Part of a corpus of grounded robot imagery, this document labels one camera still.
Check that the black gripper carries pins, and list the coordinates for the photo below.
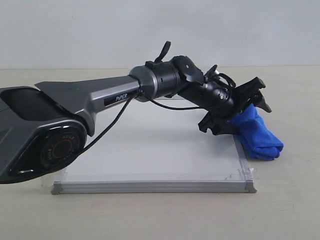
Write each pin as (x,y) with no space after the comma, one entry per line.
(222,104)

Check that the blue cloth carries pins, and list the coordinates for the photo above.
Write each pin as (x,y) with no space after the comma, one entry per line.
(254,135)

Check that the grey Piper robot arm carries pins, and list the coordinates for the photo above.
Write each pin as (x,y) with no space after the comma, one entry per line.
(44,128)

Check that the white whiteboard with aluminium frame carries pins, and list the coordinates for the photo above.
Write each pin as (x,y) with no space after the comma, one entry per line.
(156,150)

